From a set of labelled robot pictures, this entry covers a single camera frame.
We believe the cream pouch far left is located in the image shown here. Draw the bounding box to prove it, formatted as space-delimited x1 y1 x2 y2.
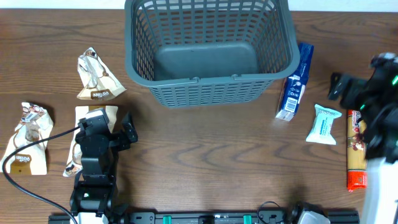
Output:
1 102 53 175

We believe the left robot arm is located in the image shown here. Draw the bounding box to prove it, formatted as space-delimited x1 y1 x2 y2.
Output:
70 109 138 223

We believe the orange spaghetti packet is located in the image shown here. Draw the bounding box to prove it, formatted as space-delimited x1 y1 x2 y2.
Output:
346 110 367 192

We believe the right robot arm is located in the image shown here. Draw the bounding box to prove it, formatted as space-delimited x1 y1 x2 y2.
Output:
284 52 397 224

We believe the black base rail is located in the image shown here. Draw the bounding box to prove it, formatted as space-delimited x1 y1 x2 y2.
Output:
47 210 360 224

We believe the cream pouch under arm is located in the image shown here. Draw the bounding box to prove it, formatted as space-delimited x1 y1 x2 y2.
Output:
63 105 118 177

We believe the light teal wipes packet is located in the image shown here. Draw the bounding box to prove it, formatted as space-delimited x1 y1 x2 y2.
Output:
306 104 342 145

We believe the blue carton box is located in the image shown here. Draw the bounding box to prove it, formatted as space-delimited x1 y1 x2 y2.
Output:
275 42 314 121

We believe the cream snack pouch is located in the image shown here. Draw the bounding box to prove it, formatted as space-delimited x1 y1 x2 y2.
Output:
77 47 126 101

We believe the grey plastic basket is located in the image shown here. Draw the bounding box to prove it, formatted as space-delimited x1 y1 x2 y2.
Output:
124 0 300 108

